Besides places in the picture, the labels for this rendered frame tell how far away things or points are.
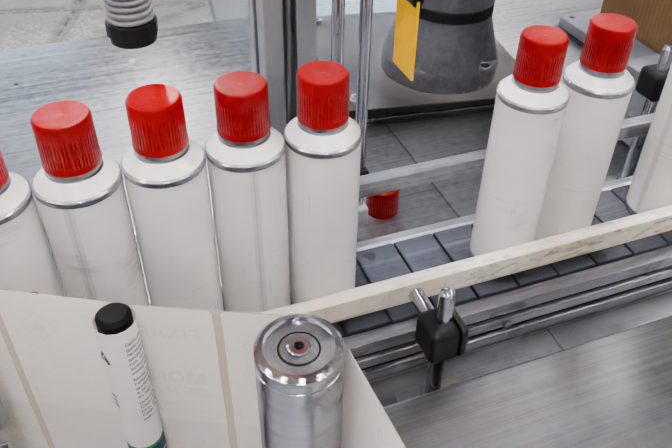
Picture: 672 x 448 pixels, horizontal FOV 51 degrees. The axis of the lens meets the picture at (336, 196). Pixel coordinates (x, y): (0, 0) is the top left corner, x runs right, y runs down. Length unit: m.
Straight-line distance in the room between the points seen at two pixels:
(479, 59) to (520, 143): 0.39
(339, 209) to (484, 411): 0.17
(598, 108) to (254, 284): 0.28
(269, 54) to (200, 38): 0.52
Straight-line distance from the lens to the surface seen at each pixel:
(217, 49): 1.05
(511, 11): 1.21
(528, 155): 0.54
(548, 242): 0.60
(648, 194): 0.69
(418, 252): 0.62
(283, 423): 0.31
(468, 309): 0.58
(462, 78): 0.90
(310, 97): 0.44
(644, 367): 0.58
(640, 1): 1.11
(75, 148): 0.42
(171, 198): 0.44
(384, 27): 1.06
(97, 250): 0.46
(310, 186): 0.47
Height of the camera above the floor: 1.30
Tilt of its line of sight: 38 degrees down
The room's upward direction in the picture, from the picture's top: 1 degrees clockwise
